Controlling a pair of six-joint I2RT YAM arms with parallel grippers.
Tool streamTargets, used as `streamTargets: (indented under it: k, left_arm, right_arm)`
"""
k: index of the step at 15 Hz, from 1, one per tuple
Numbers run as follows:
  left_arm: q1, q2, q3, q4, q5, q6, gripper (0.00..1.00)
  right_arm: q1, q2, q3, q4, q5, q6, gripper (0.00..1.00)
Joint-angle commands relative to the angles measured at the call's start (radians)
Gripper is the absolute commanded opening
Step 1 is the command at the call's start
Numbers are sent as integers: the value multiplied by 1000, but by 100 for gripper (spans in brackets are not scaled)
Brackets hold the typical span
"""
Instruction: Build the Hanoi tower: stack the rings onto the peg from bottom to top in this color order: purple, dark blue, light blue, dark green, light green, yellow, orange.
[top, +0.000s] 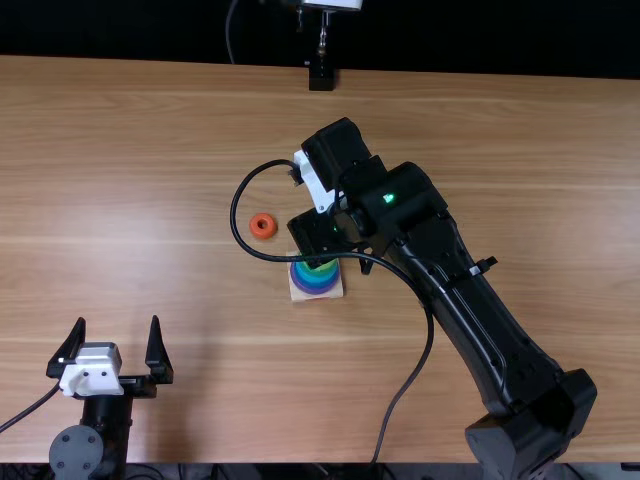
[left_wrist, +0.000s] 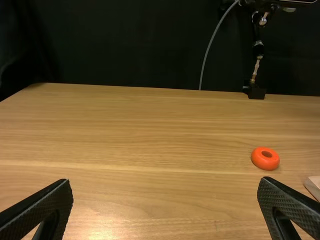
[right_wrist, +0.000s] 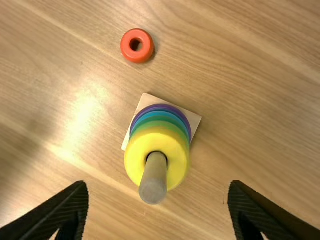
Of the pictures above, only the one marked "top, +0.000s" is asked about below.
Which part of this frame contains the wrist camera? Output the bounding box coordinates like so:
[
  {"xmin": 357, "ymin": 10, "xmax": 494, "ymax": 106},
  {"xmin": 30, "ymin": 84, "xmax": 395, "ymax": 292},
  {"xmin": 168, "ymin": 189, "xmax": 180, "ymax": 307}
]
[
  {"xmin": 292, "ymin": 148, "xmax": 342, "ymax": 216},
  {"xmin": 58, "ymin": 341, "xmax": 125, "ymax": 399}
]

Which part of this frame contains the white mounted box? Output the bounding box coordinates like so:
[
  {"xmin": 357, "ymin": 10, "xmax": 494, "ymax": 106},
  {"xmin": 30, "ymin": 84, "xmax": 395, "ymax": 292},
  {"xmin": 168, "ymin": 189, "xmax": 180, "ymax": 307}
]
[{"xmin": 298, "ymin": 0, "xmax": 365, "ymax": 12}]

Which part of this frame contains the wooden peg base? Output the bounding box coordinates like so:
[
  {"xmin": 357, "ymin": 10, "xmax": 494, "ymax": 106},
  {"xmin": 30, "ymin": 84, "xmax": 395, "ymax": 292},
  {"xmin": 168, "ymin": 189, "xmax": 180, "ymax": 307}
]
[{"xmin": 288, "ymin": 249, "xmax": 347, "ymax": 304}]

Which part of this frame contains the purple ring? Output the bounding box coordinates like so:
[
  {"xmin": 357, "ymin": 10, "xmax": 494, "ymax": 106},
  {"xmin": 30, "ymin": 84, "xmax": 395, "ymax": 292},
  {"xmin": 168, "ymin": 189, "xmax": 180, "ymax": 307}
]
[{"xmin": 289, "ymin": 259, "xmax": 340, "ymax": 295}]

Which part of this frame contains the black cable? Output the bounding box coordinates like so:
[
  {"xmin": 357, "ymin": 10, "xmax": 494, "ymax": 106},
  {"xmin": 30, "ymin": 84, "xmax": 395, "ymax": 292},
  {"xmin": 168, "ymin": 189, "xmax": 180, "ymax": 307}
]
[
  {"xmin": 229, "ymin": 158, "xmax": 435, "ymax": 465},
  {"xmin": 0, "ymin": 382, "xmax": 64, "ymax": 434}
]

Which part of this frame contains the grey cable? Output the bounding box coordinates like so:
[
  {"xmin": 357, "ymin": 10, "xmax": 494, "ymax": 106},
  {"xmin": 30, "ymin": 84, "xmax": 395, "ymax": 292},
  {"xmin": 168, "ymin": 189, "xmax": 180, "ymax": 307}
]
[{"xmin": 224, "ymin": 0, "xmax": 241, "ymax": 65}]

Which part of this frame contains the dark blue ring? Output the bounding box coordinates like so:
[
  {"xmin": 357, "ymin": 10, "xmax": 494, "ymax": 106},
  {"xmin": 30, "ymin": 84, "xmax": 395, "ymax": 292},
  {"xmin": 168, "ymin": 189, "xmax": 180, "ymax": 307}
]
[{"xmin": 291, "ymin": 259, "xmax": 339, "ymax": 291}]

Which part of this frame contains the black clamp stand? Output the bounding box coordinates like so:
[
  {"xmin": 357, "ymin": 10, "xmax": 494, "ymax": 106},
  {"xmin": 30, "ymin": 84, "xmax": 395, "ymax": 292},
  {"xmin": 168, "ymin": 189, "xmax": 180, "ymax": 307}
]
[{"xmin": 294, "ymin": 9, "xmax": 340, "ymax": 92}]

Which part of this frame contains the orange ring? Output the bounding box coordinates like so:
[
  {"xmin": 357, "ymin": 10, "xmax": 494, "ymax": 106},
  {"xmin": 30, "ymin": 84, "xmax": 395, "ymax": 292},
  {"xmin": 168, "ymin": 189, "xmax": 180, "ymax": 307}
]
[{"xmin": 248, "ymin": 213, "xmax": 278, "ymax": 242}]

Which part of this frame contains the light blue ring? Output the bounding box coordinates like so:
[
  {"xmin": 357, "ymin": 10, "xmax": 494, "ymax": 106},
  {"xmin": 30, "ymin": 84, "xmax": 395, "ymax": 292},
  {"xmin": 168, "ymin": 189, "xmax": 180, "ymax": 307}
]
[{"xmin": 293, "ymin": 258, "xmax": 336, "ymax": 286}]

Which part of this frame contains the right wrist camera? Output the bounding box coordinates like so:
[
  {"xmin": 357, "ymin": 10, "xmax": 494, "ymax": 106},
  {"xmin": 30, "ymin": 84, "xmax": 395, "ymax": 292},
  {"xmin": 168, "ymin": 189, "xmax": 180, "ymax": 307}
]
[{"xmin": 292, "ymin": 148, "xmax": 342, "ymax": 216}]

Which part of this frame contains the dark green ring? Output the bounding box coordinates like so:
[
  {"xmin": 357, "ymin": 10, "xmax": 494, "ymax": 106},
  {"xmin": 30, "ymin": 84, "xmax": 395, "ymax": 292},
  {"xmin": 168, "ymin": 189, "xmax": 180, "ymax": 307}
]
[{"xmin": 299, "ymin": 262, "xmax": 337, "ymax": 281}]

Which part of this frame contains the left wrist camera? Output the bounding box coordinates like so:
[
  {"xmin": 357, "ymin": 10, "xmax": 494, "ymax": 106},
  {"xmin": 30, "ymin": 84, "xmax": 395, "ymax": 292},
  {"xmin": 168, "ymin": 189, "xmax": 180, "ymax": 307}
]
[{"xmin": 58, "ymin": 341, "xmax": 125, "ymax": 399}]

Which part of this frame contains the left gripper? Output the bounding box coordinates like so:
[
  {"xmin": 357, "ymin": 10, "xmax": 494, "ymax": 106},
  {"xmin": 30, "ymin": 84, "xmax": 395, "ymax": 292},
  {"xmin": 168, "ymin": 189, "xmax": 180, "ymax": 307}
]
[{"xmin": 47, "ymin": 314, "xmax": 175, "ymax": 401}]

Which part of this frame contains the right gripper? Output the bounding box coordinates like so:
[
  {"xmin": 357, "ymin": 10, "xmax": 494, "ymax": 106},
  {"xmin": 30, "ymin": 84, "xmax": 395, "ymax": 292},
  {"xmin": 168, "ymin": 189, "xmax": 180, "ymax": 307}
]
[{"xmin": 286, "ymin": 117, "xmax": 374, "ymax": 269}]

